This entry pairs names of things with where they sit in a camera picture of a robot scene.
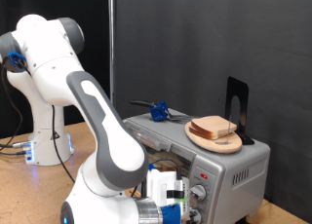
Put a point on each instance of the vertical metal pole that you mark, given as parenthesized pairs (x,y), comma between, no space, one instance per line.
(111,39)

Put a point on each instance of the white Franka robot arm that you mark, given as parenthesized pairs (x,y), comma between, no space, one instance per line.
(107,146)

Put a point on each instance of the silver oven knob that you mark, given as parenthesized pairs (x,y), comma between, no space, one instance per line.
(196,216)
(198,192)

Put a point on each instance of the black metal bookend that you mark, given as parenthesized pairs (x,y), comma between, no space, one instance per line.
(234,87)

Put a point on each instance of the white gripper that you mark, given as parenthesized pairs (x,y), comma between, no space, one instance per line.
(162,185)

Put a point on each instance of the round wooden plate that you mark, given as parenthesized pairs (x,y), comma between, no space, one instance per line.
(214,146)

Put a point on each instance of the silver toaster oven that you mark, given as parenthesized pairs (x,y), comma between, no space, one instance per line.
(234,185)

